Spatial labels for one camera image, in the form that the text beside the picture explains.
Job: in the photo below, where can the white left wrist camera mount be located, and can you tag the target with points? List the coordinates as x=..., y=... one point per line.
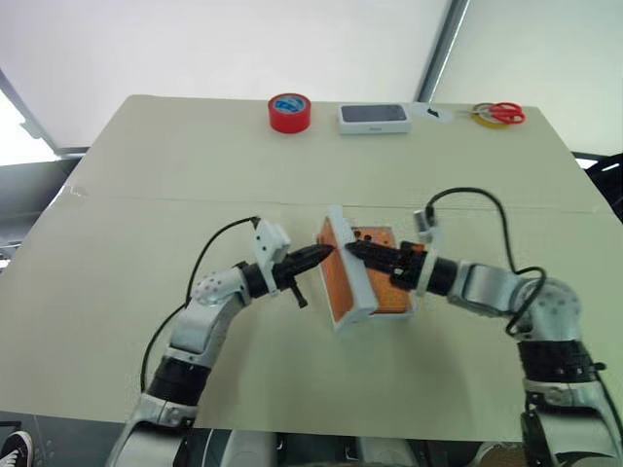
x=267, y=238

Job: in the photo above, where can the yellow tape roll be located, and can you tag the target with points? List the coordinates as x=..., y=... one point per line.
x=487, y=121

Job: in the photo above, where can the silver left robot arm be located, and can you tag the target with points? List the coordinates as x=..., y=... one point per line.
x=194, y=321

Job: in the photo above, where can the grey window frame bar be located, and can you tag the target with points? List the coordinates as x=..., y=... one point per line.
x=29, y=114
x=443, y=48

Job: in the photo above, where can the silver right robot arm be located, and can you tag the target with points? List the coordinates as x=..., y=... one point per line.
x=550, y=311

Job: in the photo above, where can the black object beside table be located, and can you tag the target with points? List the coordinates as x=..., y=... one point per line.
x=603, y=185

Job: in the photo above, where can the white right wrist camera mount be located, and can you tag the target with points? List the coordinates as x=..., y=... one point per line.
x=435, y=238

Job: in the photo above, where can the white box with dark top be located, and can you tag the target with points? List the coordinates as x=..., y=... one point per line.
x=376, y=119

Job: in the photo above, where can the black white sneaker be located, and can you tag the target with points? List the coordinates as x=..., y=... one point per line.
x=17, y=450

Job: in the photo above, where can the orange white box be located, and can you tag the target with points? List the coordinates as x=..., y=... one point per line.
x=338, y=287

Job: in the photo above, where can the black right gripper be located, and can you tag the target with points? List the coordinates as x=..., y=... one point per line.
x=409, y=267

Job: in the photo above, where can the white rounded shell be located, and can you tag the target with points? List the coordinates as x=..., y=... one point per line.
x=384, y=452
x=243, y=447

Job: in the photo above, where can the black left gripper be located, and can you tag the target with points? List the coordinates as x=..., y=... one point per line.
x=287, y=275

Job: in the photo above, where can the red tape roll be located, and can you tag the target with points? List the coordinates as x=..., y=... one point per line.
x=290, y=113

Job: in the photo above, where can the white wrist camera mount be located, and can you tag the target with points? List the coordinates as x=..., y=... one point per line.
x=435, y=238
x=267, y=238

